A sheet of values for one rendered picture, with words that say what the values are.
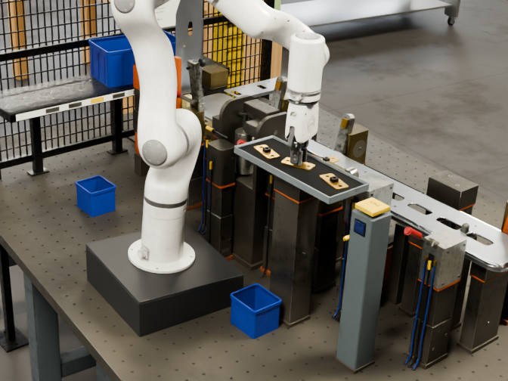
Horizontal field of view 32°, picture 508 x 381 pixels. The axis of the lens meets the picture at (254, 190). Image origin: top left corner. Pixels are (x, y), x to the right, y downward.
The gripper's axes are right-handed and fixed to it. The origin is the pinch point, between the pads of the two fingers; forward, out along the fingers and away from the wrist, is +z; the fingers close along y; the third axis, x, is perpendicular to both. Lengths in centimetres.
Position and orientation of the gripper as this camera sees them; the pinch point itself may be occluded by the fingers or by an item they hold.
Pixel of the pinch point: (298, 155)
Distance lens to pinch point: 228.2
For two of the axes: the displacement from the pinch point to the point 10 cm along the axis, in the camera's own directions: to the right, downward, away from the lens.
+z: -0.5, 8.9, 4.5
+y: 4.9, -3.7, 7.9
